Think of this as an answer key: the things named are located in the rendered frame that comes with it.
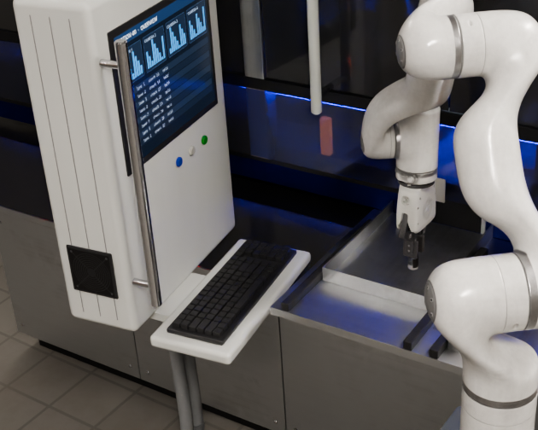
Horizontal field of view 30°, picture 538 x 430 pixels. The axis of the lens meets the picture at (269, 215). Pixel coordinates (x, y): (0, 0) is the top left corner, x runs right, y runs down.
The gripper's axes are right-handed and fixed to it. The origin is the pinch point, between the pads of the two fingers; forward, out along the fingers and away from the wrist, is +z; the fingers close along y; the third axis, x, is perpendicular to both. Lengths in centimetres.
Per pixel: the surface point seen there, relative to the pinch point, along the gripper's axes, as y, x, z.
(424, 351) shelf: -18.8, -11.7, 11.7
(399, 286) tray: -0.8, 2.7, 10.5
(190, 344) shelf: -31, 38, 20
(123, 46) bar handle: -35, 44, -47
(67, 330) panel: 23, 133, 79
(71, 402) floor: 12, 125, 98
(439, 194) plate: 18.9, 2.8, -3.1
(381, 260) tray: 6.6, 10.8, 10.1
